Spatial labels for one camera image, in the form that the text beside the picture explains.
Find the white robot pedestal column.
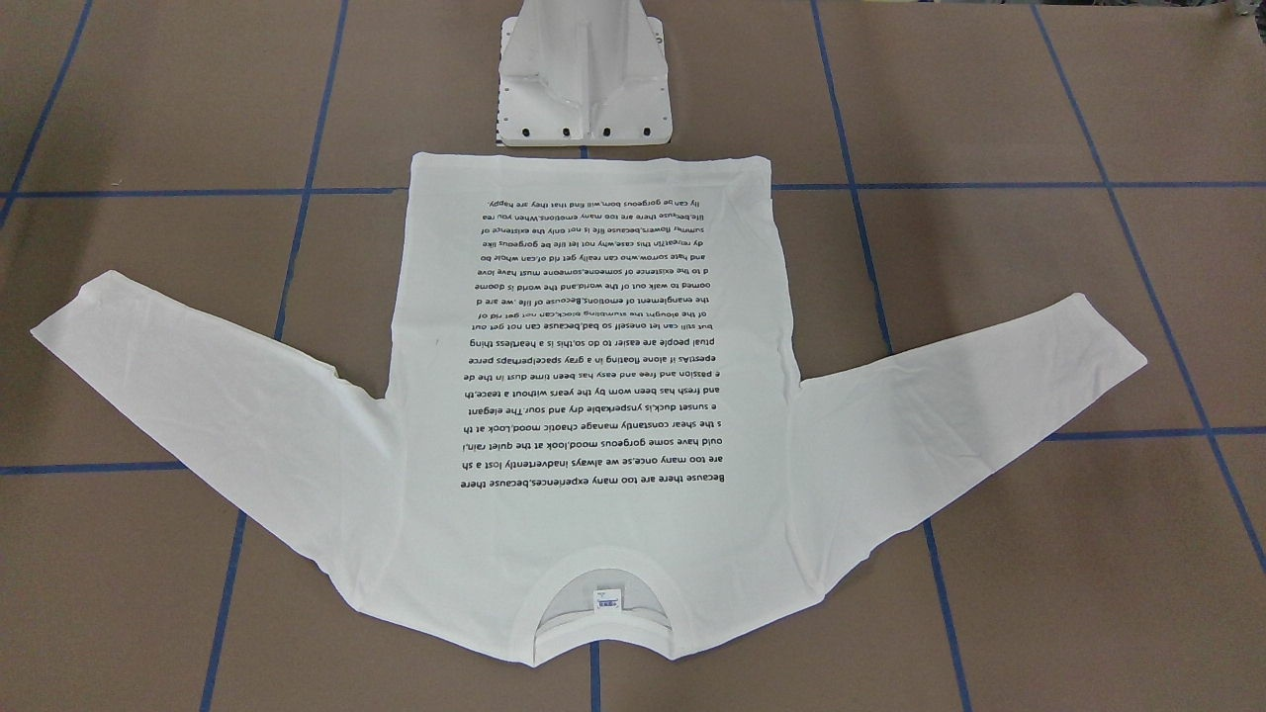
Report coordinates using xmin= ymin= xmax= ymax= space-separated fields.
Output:
xmin=498 ymin=1 xmax=674 ymax=147

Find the white long-sleeve printed shirt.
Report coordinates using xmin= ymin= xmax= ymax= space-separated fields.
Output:
xmin=33 ymin=153 xmax=1144 ymax=666

